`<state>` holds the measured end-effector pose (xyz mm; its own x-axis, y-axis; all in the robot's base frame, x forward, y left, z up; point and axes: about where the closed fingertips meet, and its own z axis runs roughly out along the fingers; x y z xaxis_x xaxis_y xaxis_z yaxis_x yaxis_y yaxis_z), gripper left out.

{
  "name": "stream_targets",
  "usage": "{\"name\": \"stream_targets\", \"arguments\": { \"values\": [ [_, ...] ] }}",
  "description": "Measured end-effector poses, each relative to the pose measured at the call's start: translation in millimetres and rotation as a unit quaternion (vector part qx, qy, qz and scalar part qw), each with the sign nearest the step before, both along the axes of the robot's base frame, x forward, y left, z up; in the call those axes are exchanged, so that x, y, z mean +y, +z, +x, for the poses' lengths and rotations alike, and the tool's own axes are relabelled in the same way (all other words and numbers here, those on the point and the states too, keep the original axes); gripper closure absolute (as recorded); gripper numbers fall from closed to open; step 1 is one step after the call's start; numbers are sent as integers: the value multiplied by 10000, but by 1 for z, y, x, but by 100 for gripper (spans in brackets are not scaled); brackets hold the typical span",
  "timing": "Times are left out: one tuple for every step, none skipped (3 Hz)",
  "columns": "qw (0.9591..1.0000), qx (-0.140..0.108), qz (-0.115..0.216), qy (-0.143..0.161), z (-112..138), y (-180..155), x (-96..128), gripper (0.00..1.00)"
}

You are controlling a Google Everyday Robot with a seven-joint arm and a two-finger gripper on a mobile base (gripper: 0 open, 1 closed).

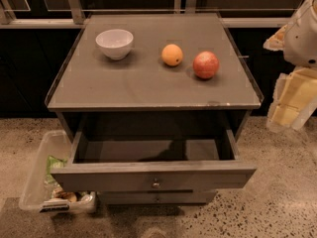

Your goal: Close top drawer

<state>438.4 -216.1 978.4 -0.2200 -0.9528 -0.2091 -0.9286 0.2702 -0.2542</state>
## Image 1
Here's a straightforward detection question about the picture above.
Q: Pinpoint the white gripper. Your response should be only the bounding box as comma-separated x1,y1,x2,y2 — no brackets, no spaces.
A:
264,3,317,131

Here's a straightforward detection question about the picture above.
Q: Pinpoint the grey top drawer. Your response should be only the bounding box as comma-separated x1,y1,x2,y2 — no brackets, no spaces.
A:
52,130,256,192

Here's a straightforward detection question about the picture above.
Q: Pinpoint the grey drawer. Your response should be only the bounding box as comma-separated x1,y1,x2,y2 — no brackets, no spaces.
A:
99,190,217,205
52,130,256,192

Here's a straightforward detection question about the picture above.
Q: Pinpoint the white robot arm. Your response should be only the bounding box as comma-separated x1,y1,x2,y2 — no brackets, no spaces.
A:
264,0,317,133

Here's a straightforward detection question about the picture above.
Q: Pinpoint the grey drawer cabinet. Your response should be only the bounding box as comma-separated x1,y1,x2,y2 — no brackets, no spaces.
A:
44,12,264,206

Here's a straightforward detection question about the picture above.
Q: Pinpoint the grey bottom drawer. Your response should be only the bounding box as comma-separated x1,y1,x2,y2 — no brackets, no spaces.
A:
99,190,217,205

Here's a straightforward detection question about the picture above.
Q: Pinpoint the red apple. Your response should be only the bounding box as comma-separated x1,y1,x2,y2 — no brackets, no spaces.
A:
193,51,220,79

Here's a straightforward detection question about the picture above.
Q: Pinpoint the orange fruit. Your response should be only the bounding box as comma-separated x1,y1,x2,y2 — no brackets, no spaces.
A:
161,44,183,66

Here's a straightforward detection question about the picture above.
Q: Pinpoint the white ceramic bowl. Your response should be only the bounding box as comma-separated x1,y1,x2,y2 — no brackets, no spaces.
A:
95,29,134,60

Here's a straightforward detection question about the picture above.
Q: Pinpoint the brown snack packet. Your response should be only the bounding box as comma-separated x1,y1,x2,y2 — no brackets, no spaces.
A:
53,187,77,202

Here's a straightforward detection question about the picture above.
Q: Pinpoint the green snack bag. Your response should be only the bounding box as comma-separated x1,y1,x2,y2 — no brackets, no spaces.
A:
45,156,67,184

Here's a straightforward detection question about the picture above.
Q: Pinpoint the clear plastic bin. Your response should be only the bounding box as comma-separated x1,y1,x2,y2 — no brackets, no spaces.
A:
19,130,96,213

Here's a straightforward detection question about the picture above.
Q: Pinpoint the metal railing frame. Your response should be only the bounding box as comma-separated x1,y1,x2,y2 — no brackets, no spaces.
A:
1,0,304,25

